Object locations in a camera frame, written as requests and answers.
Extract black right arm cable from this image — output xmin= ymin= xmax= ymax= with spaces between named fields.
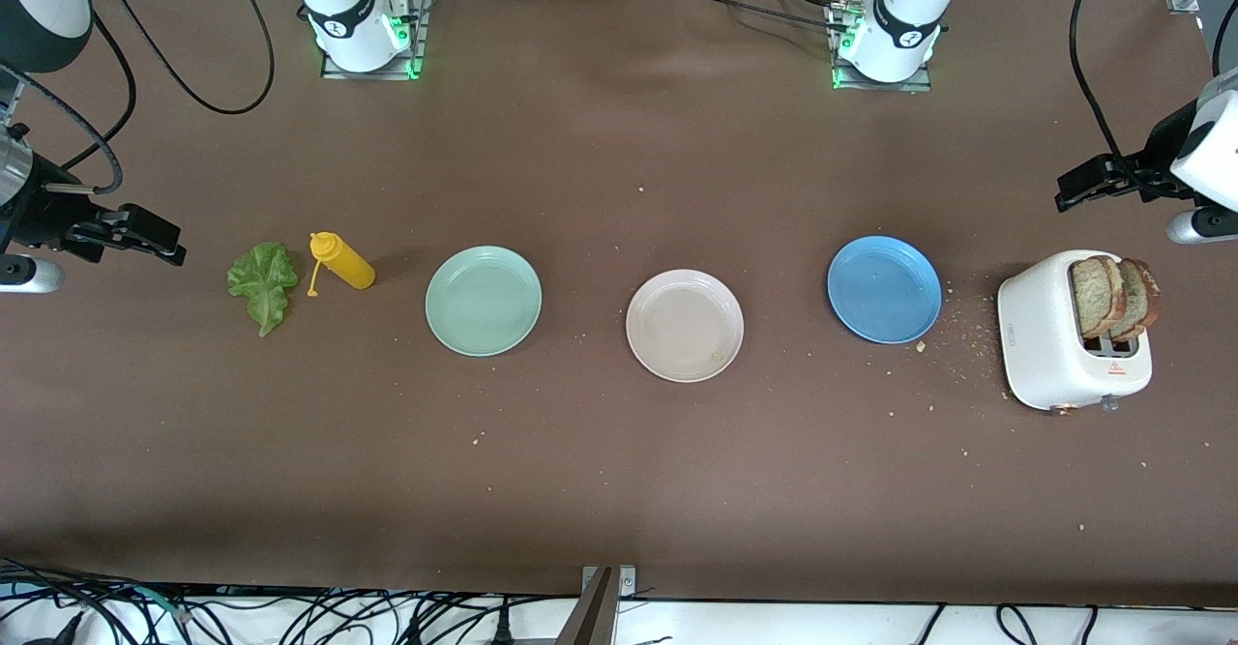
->
xmin=0 ymin=0 xmax=277 ymax=193

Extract brown table cover sheet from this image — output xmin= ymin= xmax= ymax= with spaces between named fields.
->
xmin=0 ymin=0 xmax=1238 ymax=609

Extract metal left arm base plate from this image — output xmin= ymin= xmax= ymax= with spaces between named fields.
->
xmin=825 ymin=0 xmax=934 ymax=94

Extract yellow mustard squeeze bottle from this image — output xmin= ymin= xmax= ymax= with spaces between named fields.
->
xmin=307 ymin=231 xmax=377 ymax=299

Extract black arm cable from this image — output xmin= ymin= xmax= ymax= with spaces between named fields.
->
xmin=1069 ymin=0 xmax=1238 ymax=191
xmin=0 ymin=0 xmax=277 ymax=193

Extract tangled black floor cables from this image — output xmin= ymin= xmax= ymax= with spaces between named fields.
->
xmin=0 ymin=556 xmax=581 ymax=645

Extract grey metal strut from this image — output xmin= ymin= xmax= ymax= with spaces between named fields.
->
xmin=556 ymin=568 xmax=617 ymax=645

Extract brown bread slice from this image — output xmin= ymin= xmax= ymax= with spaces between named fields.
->
xmin=1069 ymin=255 xmax=1128 ymax=339
xmin=1112 ymin=258 xmax=1163 ymax=342

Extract mint green plate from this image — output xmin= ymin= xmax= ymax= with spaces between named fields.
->
xmin=425 ymin=246 xmax=544 ymax=358

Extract silver mounting bracket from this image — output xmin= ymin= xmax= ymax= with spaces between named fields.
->
xmin=582 ymin=565 xmax=637 ymax=600

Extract white toaster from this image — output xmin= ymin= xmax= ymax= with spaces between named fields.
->
xmin=998 ymin=249 xmax=1154 ymax=415

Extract blue plate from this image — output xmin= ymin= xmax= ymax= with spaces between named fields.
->
xmin=826 ymin=235 xmax=943 ymax=345

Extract black base power cable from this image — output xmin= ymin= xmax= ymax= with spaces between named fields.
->
xmin=677 ymin=0 xmax=852 ymax=32

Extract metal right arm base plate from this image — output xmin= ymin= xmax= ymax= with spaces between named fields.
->
xmin=319 ymin=0 xmax=433 ymax=81

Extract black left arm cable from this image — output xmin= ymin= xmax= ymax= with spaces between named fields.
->
xmin=1069 ymin=0 xmax=1238 ymax=191

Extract green lettuce leaf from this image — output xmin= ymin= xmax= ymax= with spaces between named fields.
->
xmin=226 ymin=242 xmax=301 ymax=338

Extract beige plate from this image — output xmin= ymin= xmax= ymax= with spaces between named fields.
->
xmin=625 ymin=269 xmax=746 ymax=384

